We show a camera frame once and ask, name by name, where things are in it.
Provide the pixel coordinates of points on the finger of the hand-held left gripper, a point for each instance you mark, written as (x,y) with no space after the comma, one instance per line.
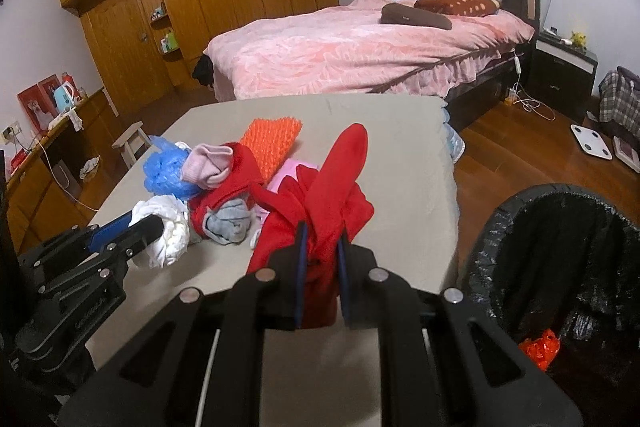
(112,229)
(145,232)

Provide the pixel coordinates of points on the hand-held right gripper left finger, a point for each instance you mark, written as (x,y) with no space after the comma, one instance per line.
(301,277)

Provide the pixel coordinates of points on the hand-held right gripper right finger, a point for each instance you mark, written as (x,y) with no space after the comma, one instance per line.
(344,282)

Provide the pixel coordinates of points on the white cloth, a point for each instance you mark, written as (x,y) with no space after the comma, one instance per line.
(170,227)

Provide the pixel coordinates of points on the red cloth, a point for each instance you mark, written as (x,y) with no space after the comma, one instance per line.
(230,187)
(325,207)

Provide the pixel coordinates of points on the grey sock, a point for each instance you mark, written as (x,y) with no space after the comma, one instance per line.
(227,222)

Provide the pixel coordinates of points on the trash bin with black bag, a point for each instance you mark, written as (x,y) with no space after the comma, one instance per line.
(550,257)

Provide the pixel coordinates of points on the blue plastic bag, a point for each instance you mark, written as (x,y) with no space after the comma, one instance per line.
(165,172)

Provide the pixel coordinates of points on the white rag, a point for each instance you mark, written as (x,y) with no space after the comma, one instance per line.
(90,168)

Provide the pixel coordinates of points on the low wooden sideboard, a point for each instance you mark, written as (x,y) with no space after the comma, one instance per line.
(45,202)

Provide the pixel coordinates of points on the small wooden stool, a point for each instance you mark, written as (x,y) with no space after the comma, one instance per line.
(131,142)

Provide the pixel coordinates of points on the pink knit sock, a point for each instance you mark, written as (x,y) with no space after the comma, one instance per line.
(207,164)

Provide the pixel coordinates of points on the light pink cloth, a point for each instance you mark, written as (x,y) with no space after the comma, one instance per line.
(290,172)

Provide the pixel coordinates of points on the orange bumpy plastic mat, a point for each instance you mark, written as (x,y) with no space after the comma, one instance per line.
(272,142)

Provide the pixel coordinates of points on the light blue kettle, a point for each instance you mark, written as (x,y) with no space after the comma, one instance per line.
(65,99)

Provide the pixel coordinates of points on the red framed photo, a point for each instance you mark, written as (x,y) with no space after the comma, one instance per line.
(35,107)
(50,89)

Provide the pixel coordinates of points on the black clothing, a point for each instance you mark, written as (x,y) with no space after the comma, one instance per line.
(204,69)

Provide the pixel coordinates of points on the clear bluish plastic pack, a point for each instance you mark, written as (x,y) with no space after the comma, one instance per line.
(454,142)

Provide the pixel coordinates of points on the orange plastic bag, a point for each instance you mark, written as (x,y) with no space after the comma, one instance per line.
(540,349)

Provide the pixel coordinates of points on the bed with pink cover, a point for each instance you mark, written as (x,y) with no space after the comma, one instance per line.
(325,52)

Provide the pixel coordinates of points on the yellow power strip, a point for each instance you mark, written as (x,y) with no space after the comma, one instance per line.
(512,97)

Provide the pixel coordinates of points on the brown bolster pillow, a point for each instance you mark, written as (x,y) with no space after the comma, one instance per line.
(415,17)

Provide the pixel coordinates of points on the white bathroom scale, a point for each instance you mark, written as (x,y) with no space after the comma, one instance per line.
(592,142)

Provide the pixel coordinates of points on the black white nightstand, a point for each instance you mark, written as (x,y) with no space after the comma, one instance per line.
(560,77)

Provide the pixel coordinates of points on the red dotted pillow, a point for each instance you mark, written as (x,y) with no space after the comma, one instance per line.
(460,4)

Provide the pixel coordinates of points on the white flat box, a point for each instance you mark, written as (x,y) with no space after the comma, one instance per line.
(629,154)

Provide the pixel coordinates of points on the plaid bag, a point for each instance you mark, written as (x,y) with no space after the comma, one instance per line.
(617,104)

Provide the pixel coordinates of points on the yellow plush toy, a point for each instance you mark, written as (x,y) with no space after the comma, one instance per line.
(578,38)

